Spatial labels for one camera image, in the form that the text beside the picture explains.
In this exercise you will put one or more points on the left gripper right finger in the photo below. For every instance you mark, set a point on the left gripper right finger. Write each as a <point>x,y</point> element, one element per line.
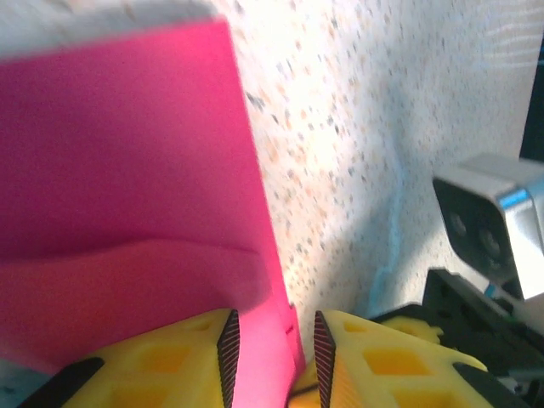
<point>391,382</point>

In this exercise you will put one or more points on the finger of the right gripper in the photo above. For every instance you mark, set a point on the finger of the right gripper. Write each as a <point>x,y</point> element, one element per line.
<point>418,330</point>

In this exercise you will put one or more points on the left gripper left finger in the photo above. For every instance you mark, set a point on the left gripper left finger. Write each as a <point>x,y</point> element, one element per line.
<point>161,374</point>

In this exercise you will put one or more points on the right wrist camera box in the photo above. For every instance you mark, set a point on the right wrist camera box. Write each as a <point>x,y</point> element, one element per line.
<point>489,212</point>

